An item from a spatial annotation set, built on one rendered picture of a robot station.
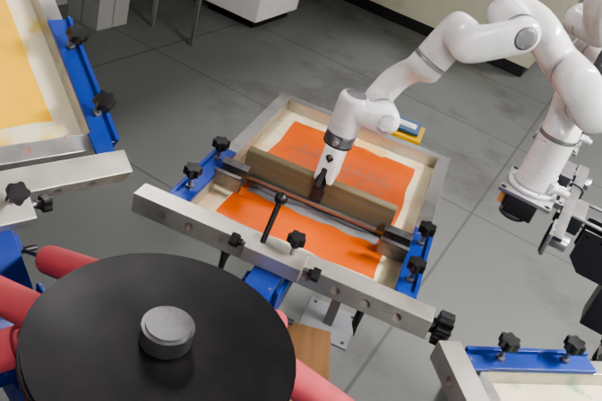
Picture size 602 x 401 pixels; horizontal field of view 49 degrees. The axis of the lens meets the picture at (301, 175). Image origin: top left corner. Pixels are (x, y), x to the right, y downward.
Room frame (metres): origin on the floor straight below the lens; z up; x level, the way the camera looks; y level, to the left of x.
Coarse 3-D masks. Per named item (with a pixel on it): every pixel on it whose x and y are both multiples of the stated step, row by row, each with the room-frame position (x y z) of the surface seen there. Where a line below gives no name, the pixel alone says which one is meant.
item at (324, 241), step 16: (352, 160) 1.77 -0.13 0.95; (368, 160) 1.80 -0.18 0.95; (384, 160) 1.83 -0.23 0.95; (400, 176) 1.76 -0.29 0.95; (400, 192) 1.67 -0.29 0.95; (400, 208) 1.59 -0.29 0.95; (320, 224) 1.39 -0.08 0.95; (320, 240) 1.33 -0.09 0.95; (336, 240) 1.35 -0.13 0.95; (352, 240) 1.37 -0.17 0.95; (320, 256) 1.26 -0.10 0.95; (336, 256) 1.28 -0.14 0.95; (352, 256) 1.30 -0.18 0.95; (368, 256) 1.32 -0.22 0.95; (368, 272) 1.26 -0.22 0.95
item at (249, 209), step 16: (288, 128) 1.84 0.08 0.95; (304, 128) 1.88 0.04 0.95; (288, 144) 1.74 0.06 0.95; (320, 144) 1.80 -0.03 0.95; (240, 192) 1.42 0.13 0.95; (224, 208) 1.33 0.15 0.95; (240, 208) 1.35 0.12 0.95; (256, 208) 1.37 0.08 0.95; (272, 208) 1.40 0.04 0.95; (288, 208) 1.42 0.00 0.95; (256, 224) 1.31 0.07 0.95; (288, 224) 1.35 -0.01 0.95; (304, 224) 1.37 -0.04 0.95
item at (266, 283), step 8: (256, 272) 1.03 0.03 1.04; (264, 272) 1.04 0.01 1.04; (248, 280) 1.00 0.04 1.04; (256, 280) 1.01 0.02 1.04; (264, 280) 1.02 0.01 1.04; (272, 280) 1.02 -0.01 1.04; (280, 280) 1.05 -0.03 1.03; (256, 288) 0.99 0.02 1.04; (264, 288) 0.99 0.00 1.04; (272, 288) 1.00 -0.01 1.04; (264, 296) 0.97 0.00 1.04; (272, 296) 1.01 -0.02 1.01
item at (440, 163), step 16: (288, 96) 1.99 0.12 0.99; (272, 112) 1.84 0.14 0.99; (304, 112) 1.96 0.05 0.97; (320, 112) 1.95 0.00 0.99; (256, 128) 1.71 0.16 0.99; (240, 144) 1.59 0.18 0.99; (384, 144) 1.91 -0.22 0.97; (400, 144) 1.90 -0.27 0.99; (416, 160) 1.89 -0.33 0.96; (432, 160) 1.88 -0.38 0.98; (448, 160) 1.89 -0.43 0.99; (432, 176) 1.75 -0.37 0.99; (432, 192) 1.66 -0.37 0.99; (432, 208) 1.58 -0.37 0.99; (416, 224) 1.47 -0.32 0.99
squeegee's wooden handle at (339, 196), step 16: (256, 160) 1.46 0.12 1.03; (272, 160) 1.46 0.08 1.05; (272, 176) 1.46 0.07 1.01; (288, 176) 1.45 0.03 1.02; (304, 176) 1.44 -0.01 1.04; (304, 192) 1.44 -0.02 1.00; (336, 192) 1.43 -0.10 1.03; (352, 192) 1.42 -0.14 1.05; (336, 208) 1.43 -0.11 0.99; (352, 208) 1.42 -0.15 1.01; (368, 208) 1.41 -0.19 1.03; (384, 208) 1.41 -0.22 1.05; (384, 224) 1.40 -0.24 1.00
